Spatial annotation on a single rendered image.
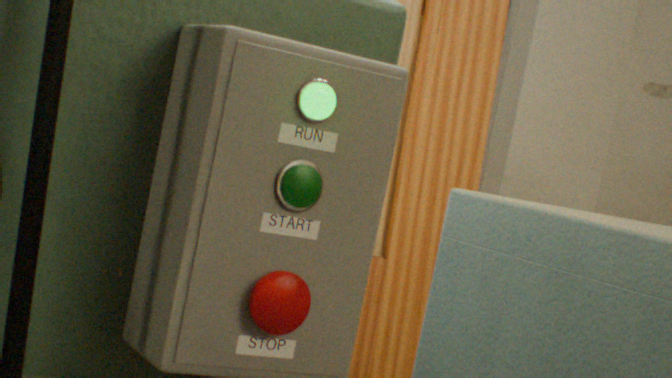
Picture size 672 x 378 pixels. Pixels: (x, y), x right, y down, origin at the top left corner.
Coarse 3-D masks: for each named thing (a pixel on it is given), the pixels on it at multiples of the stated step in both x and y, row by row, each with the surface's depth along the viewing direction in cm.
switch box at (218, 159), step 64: (192, 64) 52; (256, 64) 50; (320, 64) 52; (384, 64) 54; (192, 128) 51; (256, 128) 51; (320, 128) 52; (384, 128) 54; (192, 192) 50; (256, 192) 51; (384, 192) 55; (192, 256) 50; (256, 256) 52; (320, 256) 53; (128, 320) 55; (192, 320) 51; (320, 320) 54
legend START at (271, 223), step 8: (264, 216) 52; (272, 216) 52; (280, 216) 52; (288, 216) 52; (264, 224) 52; (272, 224) 52; (280, 224) 52; (288, 224) 52; (296, 224) 52; (304, 224) 53; (312, 224) 53; (264, 232) 52; (272, 232) 52; (280, 232) 52; (288, 232) 52; (296, 232) 52; (304, 232) 53; (312, 232) 53
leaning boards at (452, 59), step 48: (432, 0) 231; (480, 0) 239; (432, 48) 232; (480, 48) 241; (432, 96) 234; (480, 96) 242; (432, 144) 235; (480, 144) 244; (432, 192) 237; (384, 240) 235; (432, 240) 238; (384, 288) 231; (384, 336) 233
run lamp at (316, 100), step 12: (312, 84) 51; (324, 84) 51; (300, 96) 51; (312, 96) 51; (324, 96) 51; (300, 108) 51; (312, 108) 51; (324, 108) 51; (312, 120) 52; (324, 120) 52
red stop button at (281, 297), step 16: (272, 272) 52; (288, 272) 52; (256, 288) 51; (272, 288) 51; (288, 288) 51; (304, 288) 52; (256, 304) 51; (272, 304) 51; (288, 304) 52; (304, 304) 52; (256, 320) 51; (272, 320) 51; (288, 320) 52; (304, 320) 52
